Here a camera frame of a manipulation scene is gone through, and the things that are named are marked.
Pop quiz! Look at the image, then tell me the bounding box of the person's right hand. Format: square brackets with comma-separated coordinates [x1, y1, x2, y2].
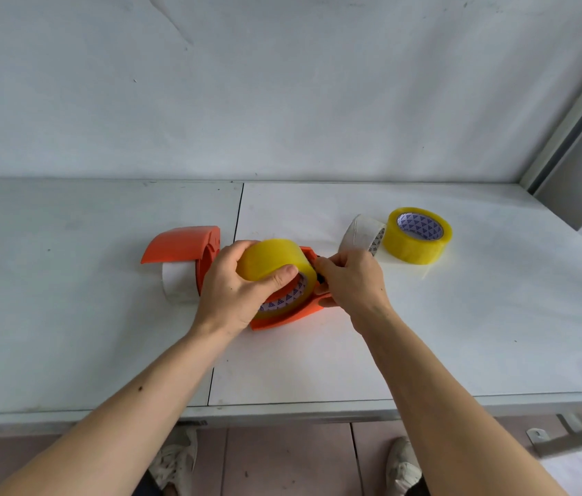
[313, 247, 394, 335]

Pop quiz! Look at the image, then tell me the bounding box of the person's left hand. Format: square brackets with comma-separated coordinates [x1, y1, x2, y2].
[191, 240, 300, 339]

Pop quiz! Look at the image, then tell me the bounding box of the white tape core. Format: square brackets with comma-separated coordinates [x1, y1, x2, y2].
[160, 261, 201, 305]
[339, 214, 387, 258]

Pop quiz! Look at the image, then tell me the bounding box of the yellow tape roll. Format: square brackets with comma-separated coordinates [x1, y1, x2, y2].
[237, 238, 319, 321]
[383, 207, 453, 266]

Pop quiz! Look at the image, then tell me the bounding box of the orange tape dispenser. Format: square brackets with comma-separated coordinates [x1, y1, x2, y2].
[248, 246, 341, 332]
[139, 225, 221, 295]

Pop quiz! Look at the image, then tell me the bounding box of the person's right forearm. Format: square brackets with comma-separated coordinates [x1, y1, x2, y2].
[358, 309, 569, 496]

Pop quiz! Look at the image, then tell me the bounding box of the person's left forearm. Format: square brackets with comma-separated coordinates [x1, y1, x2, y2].
[0, 322, 232, 496]

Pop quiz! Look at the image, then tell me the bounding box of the white left shoe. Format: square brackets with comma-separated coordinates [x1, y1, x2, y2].
[148, 427, 200, 496]

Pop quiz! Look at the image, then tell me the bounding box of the white shoe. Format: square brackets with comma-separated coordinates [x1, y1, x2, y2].
[385, 436, 424, 496]
[148, 427, 200, 496]

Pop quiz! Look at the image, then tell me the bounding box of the white right shoe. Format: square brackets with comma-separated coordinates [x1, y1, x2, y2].
[385, 436, 424, 496]

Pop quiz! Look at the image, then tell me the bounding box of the white table leg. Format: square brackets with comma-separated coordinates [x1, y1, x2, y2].
[555, 411, 582, 435]

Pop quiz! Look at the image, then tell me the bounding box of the grey metal table brace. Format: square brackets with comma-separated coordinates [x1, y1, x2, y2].
[531, 417, 582, 458]

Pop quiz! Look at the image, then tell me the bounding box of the grey metal frame post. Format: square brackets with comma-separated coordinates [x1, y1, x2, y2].
[518, 45, 582, 194]

